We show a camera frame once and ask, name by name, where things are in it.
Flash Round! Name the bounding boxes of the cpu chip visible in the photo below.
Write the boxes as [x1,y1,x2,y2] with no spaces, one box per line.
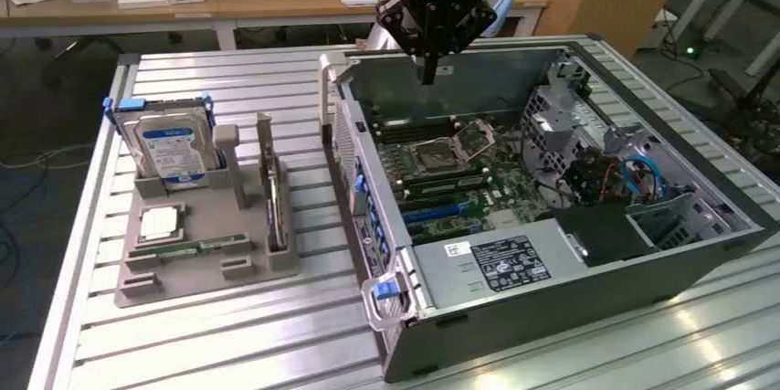
[138,207,186,244]

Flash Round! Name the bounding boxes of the open black pc case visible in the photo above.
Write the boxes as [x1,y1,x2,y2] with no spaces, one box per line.
[318,33,780,385]

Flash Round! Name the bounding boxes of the orange wire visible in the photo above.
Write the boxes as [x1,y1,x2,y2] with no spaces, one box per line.
[594,156,618,203]

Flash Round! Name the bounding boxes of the blue floor cable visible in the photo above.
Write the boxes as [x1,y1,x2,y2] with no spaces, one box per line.
[0,170,50,346]

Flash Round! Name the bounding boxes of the metal socket cover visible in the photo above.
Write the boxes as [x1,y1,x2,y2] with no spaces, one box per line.
[450,117,499,158]

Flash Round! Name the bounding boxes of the black floor stand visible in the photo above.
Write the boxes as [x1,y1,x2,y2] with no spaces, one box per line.
[706,68,780,153]

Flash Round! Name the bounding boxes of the blue disk caddy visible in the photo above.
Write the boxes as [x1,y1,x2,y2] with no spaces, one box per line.
[102,90,228,181]

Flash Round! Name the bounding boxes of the cpu socket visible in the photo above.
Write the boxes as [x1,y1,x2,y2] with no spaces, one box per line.
[411,141,464,177]

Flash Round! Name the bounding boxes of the green ram stick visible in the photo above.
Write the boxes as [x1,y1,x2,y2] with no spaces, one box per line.
[131,233,252,262]

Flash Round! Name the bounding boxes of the black plastic shroud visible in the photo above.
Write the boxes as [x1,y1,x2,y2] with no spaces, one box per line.
[552,205,663,269]

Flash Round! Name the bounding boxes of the grey parts rack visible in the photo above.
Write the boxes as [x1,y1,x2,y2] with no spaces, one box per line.
[114,111,306,310]

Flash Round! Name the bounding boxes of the blue wire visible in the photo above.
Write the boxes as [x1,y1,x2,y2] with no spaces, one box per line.
[619,153,671,205]

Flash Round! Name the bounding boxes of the perforated metal drive cage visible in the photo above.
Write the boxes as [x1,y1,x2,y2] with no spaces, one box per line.
[520,58,618,190]

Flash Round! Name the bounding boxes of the white desk frame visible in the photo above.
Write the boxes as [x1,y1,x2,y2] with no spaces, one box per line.
[667,0,780,77]

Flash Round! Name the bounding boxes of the hard disk with blue label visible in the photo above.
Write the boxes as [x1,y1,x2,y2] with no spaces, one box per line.
[119,106,220,190]

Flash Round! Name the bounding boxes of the graphics card with black fan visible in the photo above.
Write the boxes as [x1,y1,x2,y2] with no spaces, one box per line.
[254,111,292,257]

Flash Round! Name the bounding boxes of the long blue expansion slot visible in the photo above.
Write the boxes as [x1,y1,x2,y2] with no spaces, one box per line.
[402,204,466,226]

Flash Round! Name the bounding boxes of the green motherboard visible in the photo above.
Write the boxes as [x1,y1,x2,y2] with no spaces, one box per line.
[364,101,562,245]

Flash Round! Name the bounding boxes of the metal disk bay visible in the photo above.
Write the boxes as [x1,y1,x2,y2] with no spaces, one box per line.
[626,191,732,252]

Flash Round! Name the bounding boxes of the grey power supply unit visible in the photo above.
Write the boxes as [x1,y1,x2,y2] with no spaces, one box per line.
[412,218,587,311]

